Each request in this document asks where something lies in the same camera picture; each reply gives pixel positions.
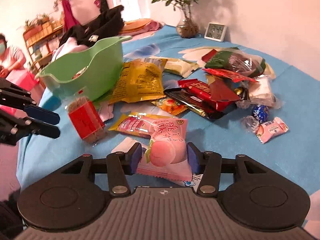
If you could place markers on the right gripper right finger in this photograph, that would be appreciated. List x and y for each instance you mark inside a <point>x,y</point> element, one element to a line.
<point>208,164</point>

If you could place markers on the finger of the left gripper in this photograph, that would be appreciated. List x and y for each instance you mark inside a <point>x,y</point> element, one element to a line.
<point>37,109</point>
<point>32,127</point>

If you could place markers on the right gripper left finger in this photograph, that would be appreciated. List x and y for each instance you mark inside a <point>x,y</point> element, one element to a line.
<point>122,164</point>

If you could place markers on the pink peach snack packet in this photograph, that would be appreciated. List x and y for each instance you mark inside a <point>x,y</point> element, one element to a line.
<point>170,130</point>

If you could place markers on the red label cracker pack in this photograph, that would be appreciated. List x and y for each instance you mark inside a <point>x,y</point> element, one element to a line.
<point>85,119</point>

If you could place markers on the dark brown snack bar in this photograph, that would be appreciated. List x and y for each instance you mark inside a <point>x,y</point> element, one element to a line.
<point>194,104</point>

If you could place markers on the pink strawberry candy packet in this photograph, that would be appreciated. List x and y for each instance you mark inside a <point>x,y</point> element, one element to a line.
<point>271,129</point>

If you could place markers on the orange yellow candy packet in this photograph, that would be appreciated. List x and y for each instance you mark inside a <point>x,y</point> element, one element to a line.
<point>170,106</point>

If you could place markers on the red chocolate bar wrapper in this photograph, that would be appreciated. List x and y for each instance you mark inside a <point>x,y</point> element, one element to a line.
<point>216,94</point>

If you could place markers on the blue foil chocolate ball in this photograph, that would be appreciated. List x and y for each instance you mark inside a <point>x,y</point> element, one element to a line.
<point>261,113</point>

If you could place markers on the white nougat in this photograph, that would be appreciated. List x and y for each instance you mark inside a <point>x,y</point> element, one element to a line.
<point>260,93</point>

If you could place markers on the yellow snack bag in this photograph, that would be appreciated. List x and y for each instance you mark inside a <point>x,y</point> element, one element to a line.
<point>139,81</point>

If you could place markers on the white blueberry snack bar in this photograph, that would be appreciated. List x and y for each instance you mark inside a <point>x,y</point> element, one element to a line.
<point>158,160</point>

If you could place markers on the seated person with mask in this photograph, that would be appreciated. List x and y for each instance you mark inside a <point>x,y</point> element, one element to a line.
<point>12,58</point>

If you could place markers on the small pink sachet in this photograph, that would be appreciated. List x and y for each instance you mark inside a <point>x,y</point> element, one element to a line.
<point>106,111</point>

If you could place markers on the wooden shelf with plants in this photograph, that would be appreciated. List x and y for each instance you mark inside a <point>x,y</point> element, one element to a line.
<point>41,37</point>

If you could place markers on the green plastic basket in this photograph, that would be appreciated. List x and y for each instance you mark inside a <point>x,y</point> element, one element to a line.
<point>92,72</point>

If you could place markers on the clothes rack with red garment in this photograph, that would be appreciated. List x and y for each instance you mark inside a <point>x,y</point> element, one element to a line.
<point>69,19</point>

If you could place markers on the cream green snack packet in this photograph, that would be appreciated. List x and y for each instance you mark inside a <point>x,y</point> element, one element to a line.
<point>175,66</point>

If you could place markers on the green red clear snack bag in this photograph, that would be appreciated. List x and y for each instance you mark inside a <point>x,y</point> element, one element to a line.
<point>235,60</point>

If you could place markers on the black clothing pile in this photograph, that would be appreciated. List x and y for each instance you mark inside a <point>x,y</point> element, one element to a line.
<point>107,24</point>

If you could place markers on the blue floral tablecloth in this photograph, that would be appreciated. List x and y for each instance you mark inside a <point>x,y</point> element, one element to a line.
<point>294,155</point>

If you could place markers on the white digital clock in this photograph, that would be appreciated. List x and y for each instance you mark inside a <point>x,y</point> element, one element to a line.
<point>215,32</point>

